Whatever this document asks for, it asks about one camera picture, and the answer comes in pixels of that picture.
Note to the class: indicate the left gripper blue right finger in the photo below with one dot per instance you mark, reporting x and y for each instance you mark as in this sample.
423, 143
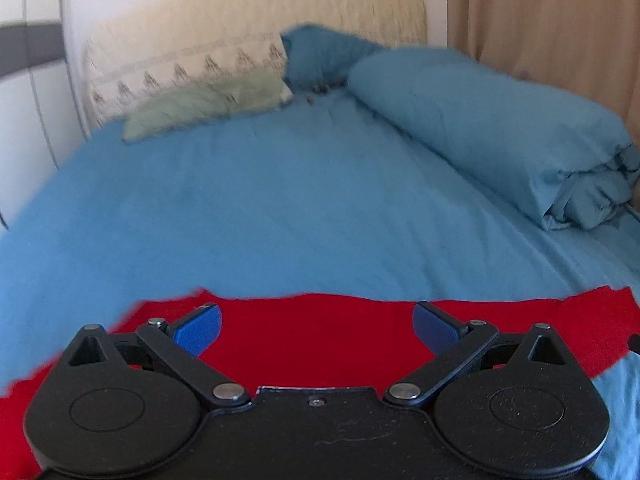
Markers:
456, 347

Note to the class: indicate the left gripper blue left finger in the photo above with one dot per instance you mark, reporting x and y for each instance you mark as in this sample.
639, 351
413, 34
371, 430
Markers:
176, 349

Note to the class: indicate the red knit garment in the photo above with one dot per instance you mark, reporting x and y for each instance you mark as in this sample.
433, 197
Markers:
337, 341

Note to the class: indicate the rolled blue duvet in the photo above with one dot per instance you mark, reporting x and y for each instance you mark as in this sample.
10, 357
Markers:
561, 159

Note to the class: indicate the blue bed sheet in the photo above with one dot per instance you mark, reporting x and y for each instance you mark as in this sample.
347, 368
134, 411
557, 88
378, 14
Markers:
316, 197

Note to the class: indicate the green pillow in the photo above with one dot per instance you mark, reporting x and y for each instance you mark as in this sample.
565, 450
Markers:
202, 101

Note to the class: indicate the white and grey wardrobe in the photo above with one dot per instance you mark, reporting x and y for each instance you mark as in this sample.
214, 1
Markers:
41, 123

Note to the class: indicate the small dark items on bed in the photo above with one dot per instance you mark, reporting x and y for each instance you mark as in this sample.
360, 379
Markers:
316, 92

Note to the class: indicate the beige quilted headboard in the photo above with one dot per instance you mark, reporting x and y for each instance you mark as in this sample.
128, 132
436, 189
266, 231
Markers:
131, 58

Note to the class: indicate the blue pillow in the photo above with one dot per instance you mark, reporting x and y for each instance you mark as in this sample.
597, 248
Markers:
319, 55

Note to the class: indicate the beige curtain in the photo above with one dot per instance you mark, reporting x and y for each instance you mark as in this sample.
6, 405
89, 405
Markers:
589, 47

